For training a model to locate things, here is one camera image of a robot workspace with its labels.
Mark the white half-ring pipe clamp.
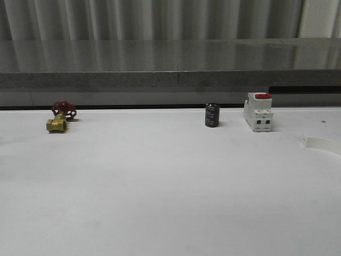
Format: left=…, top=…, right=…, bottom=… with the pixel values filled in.
left=303, top=135, right=341, bottom=156

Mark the black cylindrical capacitor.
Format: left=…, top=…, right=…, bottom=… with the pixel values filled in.
left=205, top=102, right=220, bottom=127

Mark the grey stone counter ledge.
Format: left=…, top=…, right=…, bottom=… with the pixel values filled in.
left=1, top=38, right=340, bottom=92

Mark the brass valve red handwheel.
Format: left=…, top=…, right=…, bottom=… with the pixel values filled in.
left=46, top=101, right=77, bottom=132

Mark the white circuit breaker red switch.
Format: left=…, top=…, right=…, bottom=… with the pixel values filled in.
left=243, top=92, right=274, bottom=132

